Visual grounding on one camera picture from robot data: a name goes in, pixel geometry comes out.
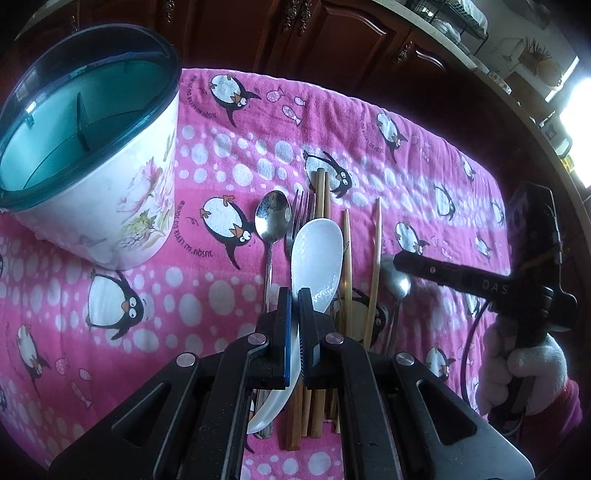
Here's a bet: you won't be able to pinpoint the pink right sleeve forearm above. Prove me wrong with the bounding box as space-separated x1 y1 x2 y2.
518 379 583 471

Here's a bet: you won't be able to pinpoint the white floral utensil holder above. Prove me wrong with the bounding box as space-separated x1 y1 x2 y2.
1 23 181 270

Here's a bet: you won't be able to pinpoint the white gloved right hand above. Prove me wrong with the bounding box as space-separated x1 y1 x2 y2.
476 315 570 416

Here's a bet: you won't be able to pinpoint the steel fork wooden handle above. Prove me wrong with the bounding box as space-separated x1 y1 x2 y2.
283 190 314 262

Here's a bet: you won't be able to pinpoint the small steel spoon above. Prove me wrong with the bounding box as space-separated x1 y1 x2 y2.
381 255 412 356

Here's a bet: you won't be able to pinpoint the wooden kitchen cabinets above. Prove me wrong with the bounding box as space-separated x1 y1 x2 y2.
1 1 590 262

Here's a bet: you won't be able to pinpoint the black dish rack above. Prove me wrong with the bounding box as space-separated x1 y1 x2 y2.
403 0 489 42

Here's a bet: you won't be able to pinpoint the pink penguin cloth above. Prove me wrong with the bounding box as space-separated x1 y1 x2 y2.
1 69 510 479

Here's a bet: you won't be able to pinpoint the white ceramic spoon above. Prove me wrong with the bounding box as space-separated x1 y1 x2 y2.
246 218 344 435

